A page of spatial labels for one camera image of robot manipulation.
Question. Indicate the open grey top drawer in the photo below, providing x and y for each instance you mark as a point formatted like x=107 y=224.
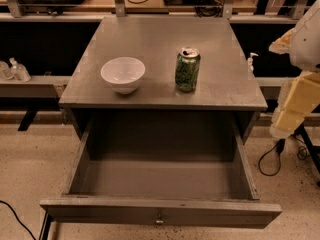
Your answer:
x=189 y=165

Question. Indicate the metal drawer knob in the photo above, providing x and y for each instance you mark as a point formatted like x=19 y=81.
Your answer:
x=159 y=221

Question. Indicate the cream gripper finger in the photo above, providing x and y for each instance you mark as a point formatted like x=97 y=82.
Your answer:
x=298 y=97
x=283 y=45

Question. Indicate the clear bottle on shelf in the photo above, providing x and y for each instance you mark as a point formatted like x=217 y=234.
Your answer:
x=19 y=71

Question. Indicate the green soda can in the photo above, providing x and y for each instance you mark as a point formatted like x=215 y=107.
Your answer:
x=187 y=69

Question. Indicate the white pump bottle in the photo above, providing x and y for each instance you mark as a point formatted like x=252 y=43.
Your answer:
x=250 y=60

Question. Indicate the white ceramic bowl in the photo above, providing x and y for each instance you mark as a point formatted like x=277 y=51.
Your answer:
x=123 y=74

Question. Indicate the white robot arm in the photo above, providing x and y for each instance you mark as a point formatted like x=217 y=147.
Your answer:
x=306 y=41

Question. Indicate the grey wooden cabinet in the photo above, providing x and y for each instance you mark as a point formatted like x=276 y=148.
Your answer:
x=224 y=80

